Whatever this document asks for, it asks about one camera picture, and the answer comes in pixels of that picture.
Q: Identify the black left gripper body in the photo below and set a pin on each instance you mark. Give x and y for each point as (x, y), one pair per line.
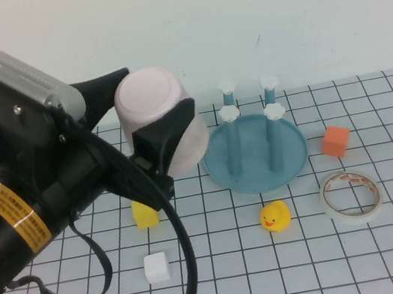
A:
(72, 176)

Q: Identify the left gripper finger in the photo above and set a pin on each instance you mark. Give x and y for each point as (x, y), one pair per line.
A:
(163, 133)
(99, 91)

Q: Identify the pink plastic cup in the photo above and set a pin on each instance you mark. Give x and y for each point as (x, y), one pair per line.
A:
(150, 98)

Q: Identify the teal cup stand white caps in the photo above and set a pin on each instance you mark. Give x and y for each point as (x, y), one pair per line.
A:
(259, 178)

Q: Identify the yellow foam cube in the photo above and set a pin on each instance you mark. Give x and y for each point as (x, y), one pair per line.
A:
(146, 218)

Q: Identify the white foam cube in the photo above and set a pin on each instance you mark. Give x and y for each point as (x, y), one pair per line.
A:
(158, 269)

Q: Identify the yellow rubber duck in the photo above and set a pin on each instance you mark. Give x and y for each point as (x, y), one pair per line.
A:
(275, 217)

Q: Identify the orange foam cube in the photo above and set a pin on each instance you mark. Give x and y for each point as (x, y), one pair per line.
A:
(336, 142)

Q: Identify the white tape roll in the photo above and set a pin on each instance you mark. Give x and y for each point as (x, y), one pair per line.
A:
(329, 203)

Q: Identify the grey checkered tablecloth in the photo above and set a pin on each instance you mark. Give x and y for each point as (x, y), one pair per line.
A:
(316, 266)

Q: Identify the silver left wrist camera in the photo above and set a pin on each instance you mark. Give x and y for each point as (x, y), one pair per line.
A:
(24, 78)

